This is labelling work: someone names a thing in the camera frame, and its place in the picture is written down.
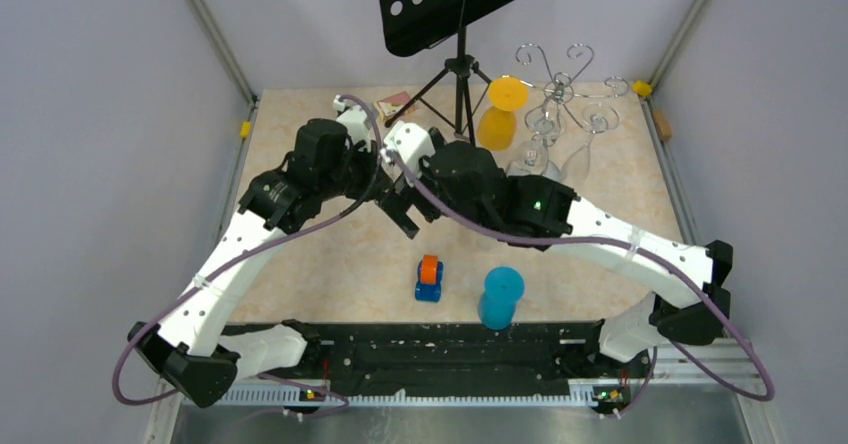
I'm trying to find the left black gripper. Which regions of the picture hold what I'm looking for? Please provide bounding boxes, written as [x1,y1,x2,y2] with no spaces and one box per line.
[318,137,392,202]

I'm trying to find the orange plastic wine glass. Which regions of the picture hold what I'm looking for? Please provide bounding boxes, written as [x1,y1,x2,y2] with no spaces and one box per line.
[476,76,528,151]

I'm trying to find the clear wine glass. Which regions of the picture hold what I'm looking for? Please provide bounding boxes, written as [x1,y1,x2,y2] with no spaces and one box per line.
[506,108,562,181]

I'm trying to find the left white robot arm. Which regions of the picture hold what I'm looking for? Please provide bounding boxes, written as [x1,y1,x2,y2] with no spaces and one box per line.
[111,110,383,407]

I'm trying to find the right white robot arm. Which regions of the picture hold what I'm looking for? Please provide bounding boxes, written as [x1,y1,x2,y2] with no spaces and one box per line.
[378,137,733,376]

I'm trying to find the blue plastic wine glass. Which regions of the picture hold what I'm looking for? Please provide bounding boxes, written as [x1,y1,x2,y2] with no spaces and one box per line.
[477,266,525,331]

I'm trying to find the small cardboard box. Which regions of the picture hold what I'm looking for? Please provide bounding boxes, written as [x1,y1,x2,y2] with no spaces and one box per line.
[374,91,417,123]

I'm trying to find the yellow clamp left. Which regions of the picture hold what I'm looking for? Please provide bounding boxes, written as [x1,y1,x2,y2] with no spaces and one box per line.
[239,121,252,139]

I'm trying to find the black music stand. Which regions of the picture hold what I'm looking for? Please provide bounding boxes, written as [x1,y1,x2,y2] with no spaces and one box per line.
[378,0,516,143]

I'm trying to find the yellow corner clamp right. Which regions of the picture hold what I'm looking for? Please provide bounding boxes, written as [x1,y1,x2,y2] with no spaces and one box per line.
[631,80,653,98]

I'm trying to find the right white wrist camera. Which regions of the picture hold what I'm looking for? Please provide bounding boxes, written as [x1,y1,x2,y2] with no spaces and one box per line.
[381,120,436,177]

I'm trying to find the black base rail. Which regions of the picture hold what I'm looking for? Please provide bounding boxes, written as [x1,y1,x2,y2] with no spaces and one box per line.
[225,321,654,399]

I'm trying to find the silver wire glass rack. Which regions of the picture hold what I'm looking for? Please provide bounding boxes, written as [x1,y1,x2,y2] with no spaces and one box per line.
[515,43,630,184]

